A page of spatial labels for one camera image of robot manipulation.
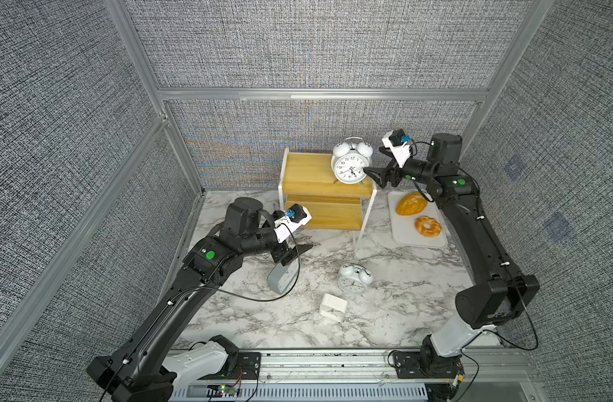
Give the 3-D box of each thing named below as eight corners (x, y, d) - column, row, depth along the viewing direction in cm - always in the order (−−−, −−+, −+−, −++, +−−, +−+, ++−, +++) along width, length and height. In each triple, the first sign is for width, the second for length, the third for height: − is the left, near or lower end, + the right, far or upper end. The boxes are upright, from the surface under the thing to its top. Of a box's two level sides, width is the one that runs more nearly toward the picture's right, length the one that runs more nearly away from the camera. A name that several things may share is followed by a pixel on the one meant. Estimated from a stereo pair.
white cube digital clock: (319, 314, 85) (320, 305, 78) (323, 302, 88) (324, 292, 81) (341, 322, 84) (345, 314, 77) (345, 310, 86) (348, 300, 79)
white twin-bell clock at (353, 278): (339, 296, 90) (343, 281, 80) (337, 279, 93) (341, 263, 83) (365, 296, 90) (373, 281, 80) (363, 279, 93) (370, 263, 83)
